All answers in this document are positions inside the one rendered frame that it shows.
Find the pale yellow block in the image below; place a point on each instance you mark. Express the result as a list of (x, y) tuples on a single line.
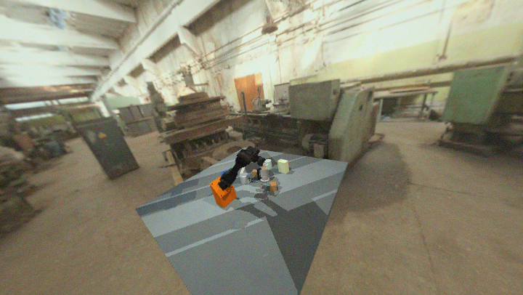
[(283, 166)]

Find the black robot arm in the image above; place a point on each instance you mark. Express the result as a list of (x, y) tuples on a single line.
[(244, 157)]

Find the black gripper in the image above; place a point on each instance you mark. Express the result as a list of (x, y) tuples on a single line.
[(259, 160)]

